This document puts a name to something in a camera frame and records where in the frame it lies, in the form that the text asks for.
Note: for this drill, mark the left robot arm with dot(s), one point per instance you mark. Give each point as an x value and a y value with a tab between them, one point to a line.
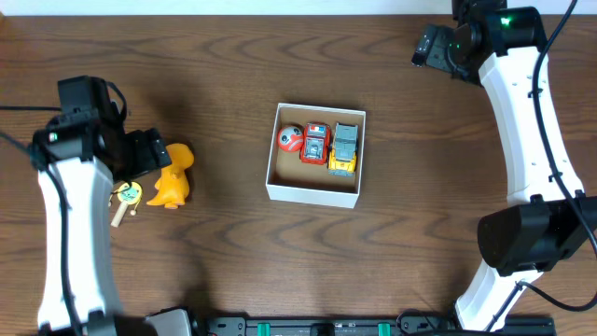
77	170

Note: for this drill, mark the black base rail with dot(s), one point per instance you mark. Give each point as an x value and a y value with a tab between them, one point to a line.
180	321

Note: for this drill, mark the orange dinosaur toy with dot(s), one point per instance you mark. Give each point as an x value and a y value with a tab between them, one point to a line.
172	186

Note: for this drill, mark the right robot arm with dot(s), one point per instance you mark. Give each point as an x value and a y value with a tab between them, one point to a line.
548	216

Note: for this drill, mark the red ball toy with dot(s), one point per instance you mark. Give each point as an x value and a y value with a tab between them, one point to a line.
290	138

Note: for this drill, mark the red toy car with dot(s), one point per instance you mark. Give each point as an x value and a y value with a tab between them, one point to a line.
317	137

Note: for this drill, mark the yellow grey dump truck toy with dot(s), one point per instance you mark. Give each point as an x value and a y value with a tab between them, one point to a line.
343	154

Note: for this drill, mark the white cardboard box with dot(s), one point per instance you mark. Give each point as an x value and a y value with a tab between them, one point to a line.
290	180

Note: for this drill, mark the small rattle drum toy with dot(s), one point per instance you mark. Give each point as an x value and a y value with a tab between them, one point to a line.
129	196

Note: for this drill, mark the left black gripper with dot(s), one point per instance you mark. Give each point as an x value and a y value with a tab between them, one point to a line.
150	149

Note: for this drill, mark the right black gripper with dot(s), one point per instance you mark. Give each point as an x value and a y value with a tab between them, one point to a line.
435	48

